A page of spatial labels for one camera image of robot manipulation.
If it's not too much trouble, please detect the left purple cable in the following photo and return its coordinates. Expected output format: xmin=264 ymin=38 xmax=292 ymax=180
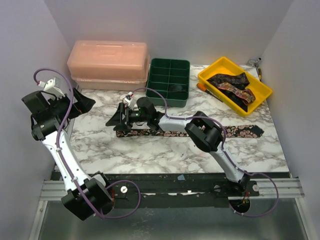
xmin=33 ymin=67 xmax=142 ymax=221

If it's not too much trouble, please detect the metal clamp in corner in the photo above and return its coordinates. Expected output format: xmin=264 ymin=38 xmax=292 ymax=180
xmin=247 ymin=57 xmax=262 ymax=68

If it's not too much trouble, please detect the dark floral rose tie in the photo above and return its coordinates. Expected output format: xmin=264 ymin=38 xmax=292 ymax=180
xmin=115 ymin=125 xmax=265 ymax=139

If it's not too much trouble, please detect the colourful patterned tie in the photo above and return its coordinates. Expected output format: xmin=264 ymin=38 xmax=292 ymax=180
xmin=218 ymin=82 xmax=256 ymax=106

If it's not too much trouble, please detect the green divided organizer tray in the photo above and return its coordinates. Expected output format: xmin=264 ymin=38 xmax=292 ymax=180
xmin=146 ymin=58 xmax=190 ymax=108

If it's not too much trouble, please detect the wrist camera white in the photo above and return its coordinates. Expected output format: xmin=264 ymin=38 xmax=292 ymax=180
xmin=39 ymin=77 xmax=64 ymax=98
xmin=122 ymin=92 xmax=135 ymax=109

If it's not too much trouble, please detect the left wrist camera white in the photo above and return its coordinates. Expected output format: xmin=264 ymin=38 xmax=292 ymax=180
xmin=39 ymin=77 xmax=64 ymax=98

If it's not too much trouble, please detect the yellow plastic tray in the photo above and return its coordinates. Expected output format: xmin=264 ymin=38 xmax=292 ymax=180
xmin=198 ymin=56 xmax=273 ymax=117

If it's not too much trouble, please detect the pink translucent storage box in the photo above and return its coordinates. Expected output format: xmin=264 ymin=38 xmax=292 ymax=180
xmin=67 ymin=40 xmax=150 ymax=92

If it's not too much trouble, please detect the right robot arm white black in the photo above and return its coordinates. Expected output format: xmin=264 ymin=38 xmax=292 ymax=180
xmin=105 ymin=96 xmax=250 ymax=196

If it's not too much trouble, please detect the orange handled tool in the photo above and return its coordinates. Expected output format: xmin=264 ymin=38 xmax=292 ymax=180
xmin=196 ymin=82 xmax=223 ymax=102

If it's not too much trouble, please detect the aluminium rail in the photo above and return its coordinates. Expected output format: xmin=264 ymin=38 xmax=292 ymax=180
xmin=39 ymin=178 xmax=305 ymax=201

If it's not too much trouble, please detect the black mounting base plate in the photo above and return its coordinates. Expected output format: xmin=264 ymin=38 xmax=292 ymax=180
xmin=104 ymin=173 xmax=260 ymax=209

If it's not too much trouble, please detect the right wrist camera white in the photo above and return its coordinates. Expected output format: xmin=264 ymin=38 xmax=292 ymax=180
xmin=122 ymin=92 xmax=135 ymax=109

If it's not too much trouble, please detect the dark paisley tie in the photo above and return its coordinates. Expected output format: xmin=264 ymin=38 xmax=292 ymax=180
xmin=207 ymin=72 xmax=250 ymax=112

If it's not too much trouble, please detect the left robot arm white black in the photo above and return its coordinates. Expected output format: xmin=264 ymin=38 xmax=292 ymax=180
xmin=21 ymin=89 xmax=113 ymax=221

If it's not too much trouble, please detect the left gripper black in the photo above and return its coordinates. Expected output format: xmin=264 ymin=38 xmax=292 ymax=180
xmin=48 ymin=86 xmax=95 ymax=120

